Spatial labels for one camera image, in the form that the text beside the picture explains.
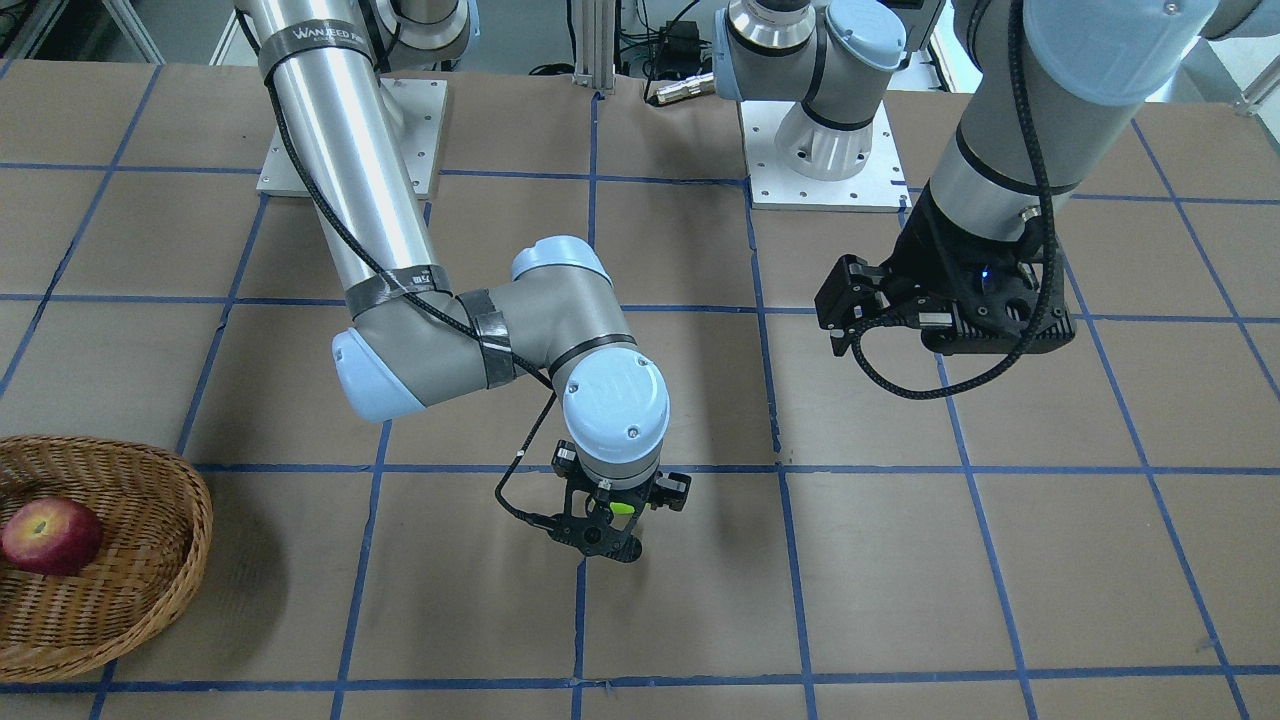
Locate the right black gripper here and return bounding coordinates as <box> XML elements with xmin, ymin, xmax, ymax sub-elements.
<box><xmin>552</xmin><ymin>443</ymin><xmax>692</xmax><ymax>518</ymax></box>

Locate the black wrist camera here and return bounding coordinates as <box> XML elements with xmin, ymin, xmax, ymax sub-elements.
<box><xmin>547</xmin><ymin>488</ymin><xmax>644</xmax><ymax>562</ymax></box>
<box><xmin>918</xmin><ymin>238</ymin><xmax>1044</xmax><ymax>356</ymax></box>

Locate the wicker basket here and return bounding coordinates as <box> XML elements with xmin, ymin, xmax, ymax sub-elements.
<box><xmin>1</xmin><ymin>434</ymin><xmax>212</xmax><ymax>683</ymax></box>

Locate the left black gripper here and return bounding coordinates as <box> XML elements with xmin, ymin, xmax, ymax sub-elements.
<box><xmin>815</xmin><ymin>184</ymin><xmax>1041</xmax><ymax>357</ymax></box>

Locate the aluminium frame post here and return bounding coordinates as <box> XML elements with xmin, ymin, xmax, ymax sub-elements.
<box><xmin>568</xmin><ymin>0</ymin><xmax>618</xmax><ymax>97</ymax></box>

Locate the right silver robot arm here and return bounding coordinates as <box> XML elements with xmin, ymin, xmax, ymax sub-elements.
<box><xmin>234</xmin><ymin>1</ymin><xmax>691</xmax><ymax>515</ymax></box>

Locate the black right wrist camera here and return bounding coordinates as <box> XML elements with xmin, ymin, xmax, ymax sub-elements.
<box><xmin>547</xmin><ymin>488</ymin><xmax>644</xmax><ymax>562</ymax></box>

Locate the black power adapter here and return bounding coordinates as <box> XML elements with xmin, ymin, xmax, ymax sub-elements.
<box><xmin>659</xmin><ymin>20</ymin><xmax>701</xmax><ymax>55</ymax></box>

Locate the red yellow apple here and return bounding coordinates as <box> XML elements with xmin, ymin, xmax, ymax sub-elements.
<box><xmin>3</xmin><ymin>497</ymin><xmax>105</xmax><ymax>577</ymax></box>

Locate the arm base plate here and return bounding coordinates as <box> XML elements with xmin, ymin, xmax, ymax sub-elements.
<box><xmin>740</xmin><ymin>101</ymin><xmax>911</xmax><ymax>213</ymax></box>
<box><xmin>257</xmin><ymin>79</ymin><xmax>448</xmax><ymax>200</ymax></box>

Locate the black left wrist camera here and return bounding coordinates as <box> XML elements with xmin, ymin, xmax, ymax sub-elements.
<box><xmin>918</xmin><ymin>238</ymin><xmax>1044</xmax><ymax>356</ymax></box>

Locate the silver metal cylinder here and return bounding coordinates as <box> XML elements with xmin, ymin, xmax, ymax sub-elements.
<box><xmin>645</xmin><ymin>72</ymin><xmax>716</xmax><ymax>108</ymax></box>

